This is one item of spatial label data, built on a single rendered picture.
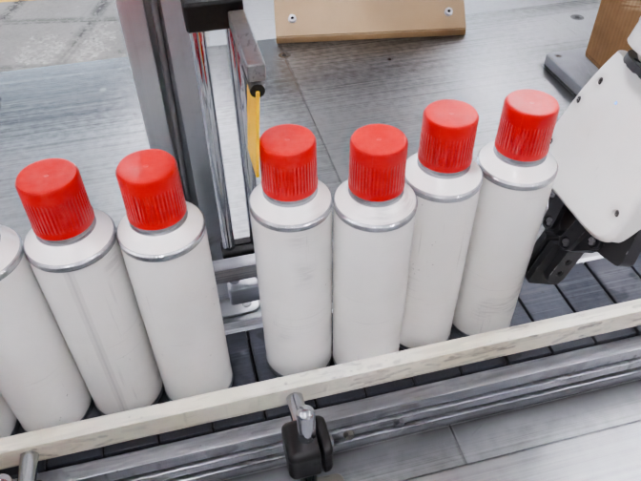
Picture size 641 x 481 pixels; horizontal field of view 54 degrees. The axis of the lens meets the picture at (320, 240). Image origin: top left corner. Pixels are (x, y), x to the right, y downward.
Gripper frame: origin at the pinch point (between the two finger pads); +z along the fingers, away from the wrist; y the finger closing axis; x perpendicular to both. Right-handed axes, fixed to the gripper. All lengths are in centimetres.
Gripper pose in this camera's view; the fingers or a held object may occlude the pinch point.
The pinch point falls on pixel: (550, 258)
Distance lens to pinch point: 51.9
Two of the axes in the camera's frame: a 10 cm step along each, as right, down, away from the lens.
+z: -3.2, 7.4, 5.9
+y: 2.5, 6.7, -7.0
